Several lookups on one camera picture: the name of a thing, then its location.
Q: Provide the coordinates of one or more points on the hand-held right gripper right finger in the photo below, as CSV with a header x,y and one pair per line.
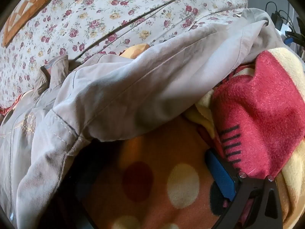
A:
x,y
221,176

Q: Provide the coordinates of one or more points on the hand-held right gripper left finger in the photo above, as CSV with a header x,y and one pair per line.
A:
x,y
77,195

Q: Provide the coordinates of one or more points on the grey beige jacket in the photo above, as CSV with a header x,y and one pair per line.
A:
x,y
124,85

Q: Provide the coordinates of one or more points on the printed fleece blanket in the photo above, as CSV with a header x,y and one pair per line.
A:
x,y
257,109

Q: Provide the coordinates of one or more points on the white power strip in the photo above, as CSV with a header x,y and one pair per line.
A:
x,y
284,29

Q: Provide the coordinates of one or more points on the black power adapter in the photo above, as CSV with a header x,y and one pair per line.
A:
x,y
276,18

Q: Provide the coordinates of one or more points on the floral bed sheet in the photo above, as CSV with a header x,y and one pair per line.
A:
x,y
114,12

